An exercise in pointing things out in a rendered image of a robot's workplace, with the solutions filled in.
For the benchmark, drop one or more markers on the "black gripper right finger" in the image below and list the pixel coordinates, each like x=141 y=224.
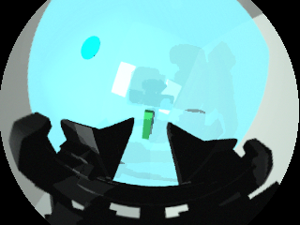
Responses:
x=189 y=153

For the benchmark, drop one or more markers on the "cyan circle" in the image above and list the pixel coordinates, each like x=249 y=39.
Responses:
x=90 y=47

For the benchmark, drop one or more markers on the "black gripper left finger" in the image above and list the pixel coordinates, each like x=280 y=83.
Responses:
x=108 y=143

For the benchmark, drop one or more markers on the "green rectangular post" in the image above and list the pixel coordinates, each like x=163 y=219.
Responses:
x=146 y=122

